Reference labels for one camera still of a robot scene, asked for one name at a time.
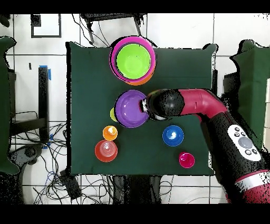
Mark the large orange plastic bowl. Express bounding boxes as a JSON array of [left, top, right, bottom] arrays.
[[126, 70, 154, 87]]

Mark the light green plastic bowl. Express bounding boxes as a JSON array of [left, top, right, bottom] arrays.
[[116, 43, 152, 80]]

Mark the large pink plastic bowl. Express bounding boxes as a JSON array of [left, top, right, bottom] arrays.
[[109, 35, 157, 83]]

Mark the yellow plastic cup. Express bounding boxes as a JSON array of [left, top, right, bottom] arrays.
[[110, 107, 118, 123]]

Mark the blue plastic bowl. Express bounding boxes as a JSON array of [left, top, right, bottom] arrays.
[[162, 125, 185, 147]]

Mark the orange plastic cup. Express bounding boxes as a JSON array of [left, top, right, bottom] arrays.
[[102, 125, 118, 142]]

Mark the dark green tablecloth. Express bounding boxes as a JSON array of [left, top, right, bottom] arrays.
[[65, 41, 218, 177]]

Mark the small red-orange plastic bowl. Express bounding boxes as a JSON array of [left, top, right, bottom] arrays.
[[94, 139, 118, 163]]

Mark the red plastic cup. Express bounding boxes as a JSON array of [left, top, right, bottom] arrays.
[[178, 151, 196, 169]]

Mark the black stool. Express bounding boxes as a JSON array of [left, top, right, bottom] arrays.
[[80, 13, 147, 45]]

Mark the black metal stand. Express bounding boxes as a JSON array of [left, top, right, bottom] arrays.
[[11, 66, 50, 146]]

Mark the black power brick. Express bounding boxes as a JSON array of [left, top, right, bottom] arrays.
[[60, 170, 82, 200]]

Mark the green covered side table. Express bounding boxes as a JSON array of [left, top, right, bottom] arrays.
[[0, 35, 20, 175], [223, 39, 270, 148]]

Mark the white box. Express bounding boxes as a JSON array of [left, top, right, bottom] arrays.
[[263, 78, 270, 152]]

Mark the tangle of floor cables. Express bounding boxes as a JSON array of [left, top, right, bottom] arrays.
[[12, 124, 114, 204]]

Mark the black floor frame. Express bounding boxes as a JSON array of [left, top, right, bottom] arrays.
[[31, 14, 62, 39]]

